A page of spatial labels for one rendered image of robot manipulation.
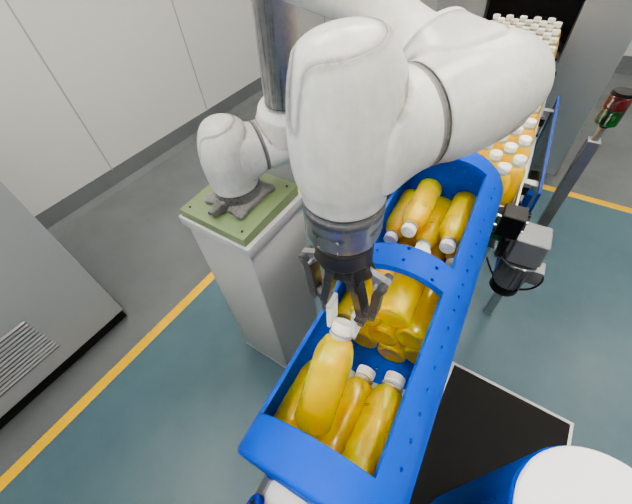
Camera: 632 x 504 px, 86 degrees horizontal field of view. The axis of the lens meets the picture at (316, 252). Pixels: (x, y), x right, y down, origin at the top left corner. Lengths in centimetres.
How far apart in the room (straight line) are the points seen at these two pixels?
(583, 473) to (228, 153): 103
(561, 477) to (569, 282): 183
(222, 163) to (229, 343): 126
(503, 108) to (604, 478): 68
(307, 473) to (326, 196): 38
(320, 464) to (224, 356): 154
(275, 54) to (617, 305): 227
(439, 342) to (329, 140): 48
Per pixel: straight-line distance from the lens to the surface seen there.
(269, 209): 111
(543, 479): 81
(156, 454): 199
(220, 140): 100
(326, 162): 28
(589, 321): 244
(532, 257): 142
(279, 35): 88
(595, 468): 86
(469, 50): 37
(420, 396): 62
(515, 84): 38
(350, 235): 35
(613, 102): 142
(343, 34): 28
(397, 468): 59
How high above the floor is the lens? 177
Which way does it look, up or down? 49 degrees down
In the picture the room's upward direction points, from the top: 6 degrees counter-clockwise
